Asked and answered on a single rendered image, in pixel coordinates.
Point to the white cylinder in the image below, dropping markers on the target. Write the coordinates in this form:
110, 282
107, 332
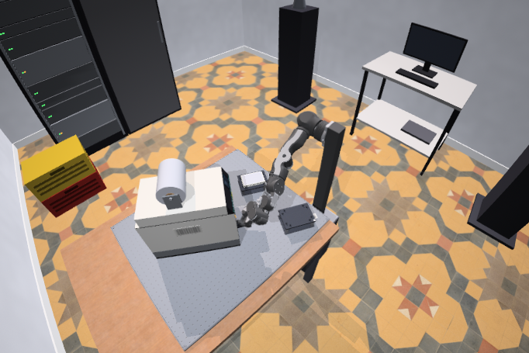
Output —
171, 178

